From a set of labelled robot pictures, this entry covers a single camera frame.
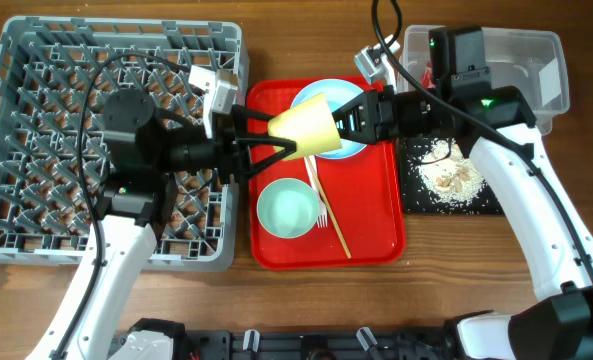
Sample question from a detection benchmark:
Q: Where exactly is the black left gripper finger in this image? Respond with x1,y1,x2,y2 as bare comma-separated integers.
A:
238,138,298,181
233,104,274,131

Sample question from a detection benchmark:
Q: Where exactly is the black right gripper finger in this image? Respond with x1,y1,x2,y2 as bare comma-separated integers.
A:
335,122,356,141
332,92,371,120

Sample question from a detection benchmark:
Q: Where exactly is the yellow plastic cup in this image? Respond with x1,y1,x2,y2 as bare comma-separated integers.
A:
268,93,342,161

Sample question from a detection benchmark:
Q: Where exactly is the red snack wrapper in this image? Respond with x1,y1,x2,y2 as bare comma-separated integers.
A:
420,62,435,89

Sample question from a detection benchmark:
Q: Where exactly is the small light blue bowl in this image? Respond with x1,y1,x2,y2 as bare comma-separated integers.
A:
318,139,366,160

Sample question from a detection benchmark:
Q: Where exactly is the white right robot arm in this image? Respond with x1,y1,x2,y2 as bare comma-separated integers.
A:
334,26,593,359

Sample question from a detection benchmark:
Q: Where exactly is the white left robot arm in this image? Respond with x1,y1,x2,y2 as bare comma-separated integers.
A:
29,89,297,359

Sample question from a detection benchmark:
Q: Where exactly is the grey plastic dishwasher rack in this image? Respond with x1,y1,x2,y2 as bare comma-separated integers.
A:
0,16,249,266

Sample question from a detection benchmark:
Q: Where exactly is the large light blue plate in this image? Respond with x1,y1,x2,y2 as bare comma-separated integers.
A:
289,78,377,161

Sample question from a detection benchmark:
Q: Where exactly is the wooden chopstick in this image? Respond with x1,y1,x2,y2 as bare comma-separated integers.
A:
304,155,352,259

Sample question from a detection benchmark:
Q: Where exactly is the light green bowl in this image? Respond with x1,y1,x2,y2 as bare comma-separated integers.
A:
256,178,319,239

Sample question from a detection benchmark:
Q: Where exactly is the white plastic fork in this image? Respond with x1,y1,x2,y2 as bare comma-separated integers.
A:
304,155,328,228

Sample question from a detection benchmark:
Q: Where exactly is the red plastic tray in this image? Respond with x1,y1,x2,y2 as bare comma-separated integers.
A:
245,75,407,271

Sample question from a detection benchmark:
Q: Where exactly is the black rectangular tray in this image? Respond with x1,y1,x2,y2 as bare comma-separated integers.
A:
398,138,503,215

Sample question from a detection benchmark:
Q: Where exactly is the pile of rice scraps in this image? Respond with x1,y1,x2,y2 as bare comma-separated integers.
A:
418,140,487,205

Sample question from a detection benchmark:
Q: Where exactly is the clear plastic bin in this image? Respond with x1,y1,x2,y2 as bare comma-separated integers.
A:
397,24,572,137

